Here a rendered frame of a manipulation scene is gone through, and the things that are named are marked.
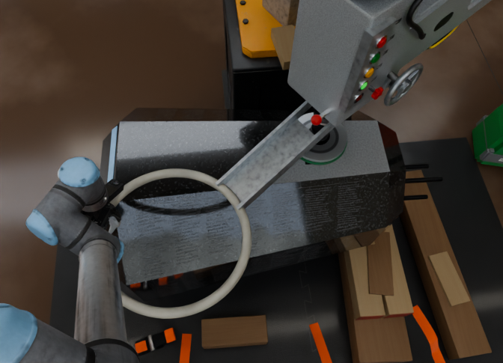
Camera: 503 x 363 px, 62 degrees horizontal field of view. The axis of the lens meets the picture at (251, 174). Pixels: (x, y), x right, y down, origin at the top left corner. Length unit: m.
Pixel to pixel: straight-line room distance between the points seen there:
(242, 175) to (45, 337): 0.95
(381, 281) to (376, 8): 1.36
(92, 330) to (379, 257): 1.55
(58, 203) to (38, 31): 2.39
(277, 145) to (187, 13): 1.98
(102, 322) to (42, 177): 1.96
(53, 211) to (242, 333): 1.19
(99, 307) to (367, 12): 0.79
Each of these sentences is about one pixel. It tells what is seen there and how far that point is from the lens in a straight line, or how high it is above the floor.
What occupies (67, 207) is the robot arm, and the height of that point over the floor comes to 1.22.
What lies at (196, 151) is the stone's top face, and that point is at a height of 0.82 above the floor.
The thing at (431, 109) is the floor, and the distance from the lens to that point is 2.94.
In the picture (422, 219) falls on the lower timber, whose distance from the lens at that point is 2.38.
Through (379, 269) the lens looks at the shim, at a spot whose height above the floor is 0.26.
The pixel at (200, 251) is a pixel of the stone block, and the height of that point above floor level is 0.66.
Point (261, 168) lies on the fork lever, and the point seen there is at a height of 0.92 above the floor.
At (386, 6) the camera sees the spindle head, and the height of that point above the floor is 1.54.
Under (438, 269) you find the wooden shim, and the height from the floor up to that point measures 0.14.
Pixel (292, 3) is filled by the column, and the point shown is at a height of 0.92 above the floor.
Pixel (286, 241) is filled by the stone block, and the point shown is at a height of 0.66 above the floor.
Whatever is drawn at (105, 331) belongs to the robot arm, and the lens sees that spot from 0.76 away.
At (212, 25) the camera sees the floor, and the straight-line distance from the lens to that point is 3.16.
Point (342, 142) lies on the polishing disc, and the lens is 1.59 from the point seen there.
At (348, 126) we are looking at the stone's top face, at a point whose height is 0.82.
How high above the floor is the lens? 2.17
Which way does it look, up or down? 63 degrees down
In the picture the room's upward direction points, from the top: 2 degrees clockwise
